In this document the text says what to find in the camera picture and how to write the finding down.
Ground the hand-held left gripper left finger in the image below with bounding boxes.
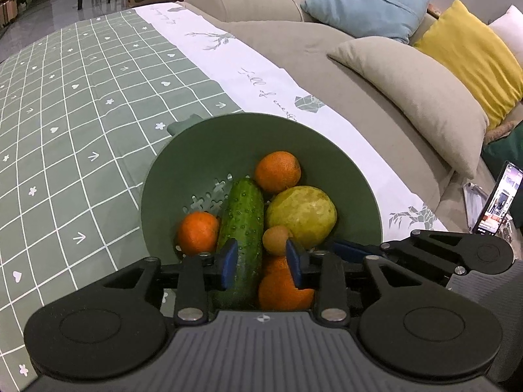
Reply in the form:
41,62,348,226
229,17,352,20
98,239,239,324

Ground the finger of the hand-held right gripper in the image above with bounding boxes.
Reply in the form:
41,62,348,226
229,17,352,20
330,231,470,277

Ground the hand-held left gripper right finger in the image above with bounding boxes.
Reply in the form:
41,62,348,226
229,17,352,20
285,239,428,324

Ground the brown longan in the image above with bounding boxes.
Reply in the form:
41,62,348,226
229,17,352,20
262,224,293,256

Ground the yellow green mango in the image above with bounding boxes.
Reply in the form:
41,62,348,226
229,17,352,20
265,186,338,251

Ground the green cucumber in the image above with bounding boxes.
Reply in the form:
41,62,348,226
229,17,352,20
212,177,265,311

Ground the green plastic colander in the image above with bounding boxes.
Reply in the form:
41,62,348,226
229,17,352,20
141,112,383,295

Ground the silver phone stand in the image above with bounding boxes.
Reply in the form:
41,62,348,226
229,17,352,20
463,182,489,229

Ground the smartphone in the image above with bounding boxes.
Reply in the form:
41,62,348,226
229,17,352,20
474,160,523,235

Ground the dark green cushion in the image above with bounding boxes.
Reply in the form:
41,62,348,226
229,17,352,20
481,124,523,180

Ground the beige pillow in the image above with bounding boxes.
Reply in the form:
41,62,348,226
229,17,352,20
327,37,490,179

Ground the beige sofa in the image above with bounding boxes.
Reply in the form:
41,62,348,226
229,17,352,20
180,0,523,229

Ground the white printed cloth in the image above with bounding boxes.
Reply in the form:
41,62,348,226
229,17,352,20
135,2,450,233

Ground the green checked tablecloth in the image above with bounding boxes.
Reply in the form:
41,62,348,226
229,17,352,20
0,6,246,380

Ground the yellow pillow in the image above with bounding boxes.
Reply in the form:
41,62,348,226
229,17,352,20
413,0,523,131

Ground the light blue pillow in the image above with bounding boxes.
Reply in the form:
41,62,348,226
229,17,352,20
300,0,434,45

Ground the white pillow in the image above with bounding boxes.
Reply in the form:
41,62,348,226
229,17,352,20
487,5,523,64

